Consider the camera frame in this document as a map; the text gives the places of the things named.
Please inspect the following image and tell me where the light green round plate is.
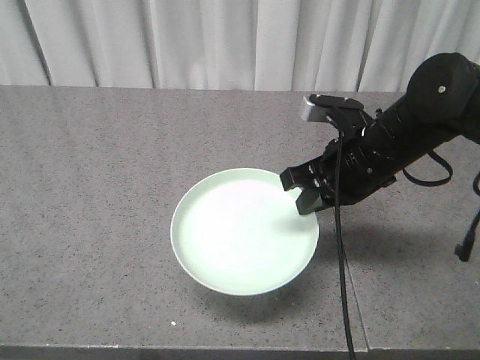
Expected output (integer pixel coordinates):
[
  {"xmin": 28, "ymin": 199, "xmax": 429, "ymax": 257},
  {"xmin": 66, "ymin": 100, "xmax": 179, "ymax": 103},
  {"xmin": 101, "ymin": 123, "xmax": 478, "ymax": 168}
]
[{"xmin": 170, "ymin": 168, "xmax": 319, "ymax": 296}]

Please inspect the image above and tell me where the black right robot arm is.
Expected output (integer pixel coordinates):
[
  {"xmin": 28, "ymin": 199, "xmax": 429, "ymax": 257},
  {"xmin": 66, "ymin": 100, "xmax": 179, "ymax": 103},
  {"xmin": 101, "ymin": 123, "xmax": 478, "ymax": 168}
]
[{"xmin": 280, "ymin": 52, "xmax": 479, "ymax": 215}]

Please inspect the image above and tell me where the white pleated curtain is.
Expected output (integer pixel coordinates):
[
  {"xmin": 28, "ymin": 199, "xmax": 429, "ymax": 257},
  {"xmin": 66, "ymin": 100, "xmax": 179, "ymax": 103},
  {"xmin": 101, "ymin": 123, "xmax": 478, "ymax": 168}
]
[{"xmin": 1, "ymin": 1, "xmax": 479, "ymax": 92}]

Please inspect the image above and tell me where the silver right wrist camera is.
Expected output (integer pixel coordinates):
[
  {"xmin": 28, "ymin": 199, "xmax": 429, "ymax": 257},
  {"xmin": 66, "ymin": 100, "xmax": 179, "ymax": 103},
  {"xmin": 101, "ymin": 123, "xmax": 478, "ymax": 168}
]
[{"xmin": 299, "ymin": 94, "xmax": 364, "ymax": 122}]

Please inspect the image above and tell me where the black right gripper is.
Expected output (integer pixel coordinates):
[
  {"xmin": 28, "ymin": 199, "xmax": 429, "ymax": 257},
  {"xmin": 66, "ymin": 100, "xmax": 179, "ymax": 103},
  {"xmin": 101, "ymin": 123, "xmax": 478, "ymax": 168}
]
[{"xmin": 280, "ymin": 108, "xmax": 397, "ymax": 215}]

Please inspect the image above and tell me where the black camera cable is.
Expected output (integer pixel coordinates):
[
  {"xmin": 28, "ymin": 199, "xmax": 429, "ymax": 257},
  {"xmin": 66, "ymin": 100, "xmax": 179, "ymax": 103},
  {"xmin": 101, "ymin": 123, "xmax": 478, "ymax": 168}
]
[{"xmin": 325, "ymin": 114, "xmax": 356, "ymax": 360}]

